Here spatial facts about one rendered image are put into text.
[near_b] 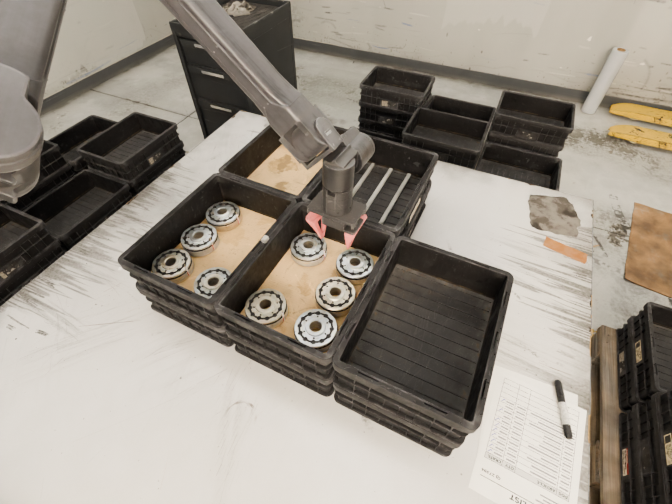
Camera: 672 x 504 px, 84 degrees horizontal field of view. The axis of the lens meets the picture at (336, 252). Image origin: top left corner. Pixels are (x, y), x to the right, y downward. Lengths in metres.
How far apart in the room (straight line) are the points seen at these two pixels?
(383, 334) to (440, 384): 0.17
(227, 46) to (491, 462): 0.97
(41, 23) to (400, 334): 0.82
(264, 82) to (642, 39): 3.61
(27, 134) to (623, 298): 2.44
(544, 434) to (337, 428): 0.49
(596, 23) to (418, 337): 3.35
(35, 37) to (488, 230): 1.26
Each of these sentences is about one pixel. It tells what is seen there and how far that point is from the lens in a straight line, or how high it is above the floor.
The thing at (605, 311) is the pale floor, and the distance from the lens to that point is 2.37.
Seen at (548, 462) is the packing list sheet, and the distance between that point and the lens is 1.07.
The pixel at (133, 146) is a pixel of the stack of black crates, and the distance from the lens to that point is 2.36.
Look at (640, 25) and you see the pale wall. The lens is 3.99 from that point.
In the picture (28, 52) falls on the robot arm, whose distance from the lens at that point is 0.54.
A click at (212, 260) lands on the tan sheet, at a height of 0.83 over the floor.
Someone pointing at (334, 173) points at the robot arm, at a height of 1.25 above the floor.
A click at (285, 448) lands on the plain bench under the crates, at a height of 0.70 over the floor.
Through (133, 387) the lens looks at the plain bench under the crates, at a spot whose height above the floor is 0.70.
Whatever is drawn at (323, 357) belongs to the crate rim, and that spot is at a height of 0.93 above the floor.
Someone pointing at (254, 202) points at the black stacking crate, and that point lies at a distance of 1.19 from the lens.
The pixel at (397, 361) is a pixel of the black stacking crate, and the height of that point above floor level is 0.83.
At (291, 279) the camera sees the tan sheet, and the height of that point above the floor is 0.83.
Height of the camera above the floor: 1.65
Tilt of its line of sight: 49 degrees down
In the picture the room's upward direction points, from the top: straight up
